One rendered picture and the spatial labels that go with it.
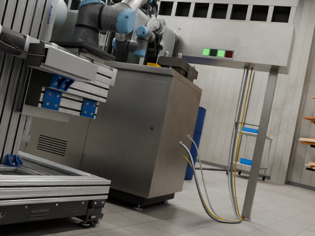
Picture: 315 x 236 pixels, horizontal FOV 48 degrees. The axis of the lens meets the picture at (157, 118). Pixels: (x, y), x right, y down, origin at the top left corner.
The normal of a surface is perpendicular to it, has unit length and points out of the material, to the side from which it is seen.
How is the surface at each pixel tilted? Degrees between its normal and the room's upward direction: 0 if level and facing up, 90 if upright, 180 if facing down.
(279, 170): 90
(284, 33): 90
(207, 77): 90
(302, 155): 90
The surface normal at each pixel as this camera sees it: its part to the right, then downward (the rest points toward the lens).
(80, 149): -0.39, -0.12
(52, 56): 0.82, 0.15
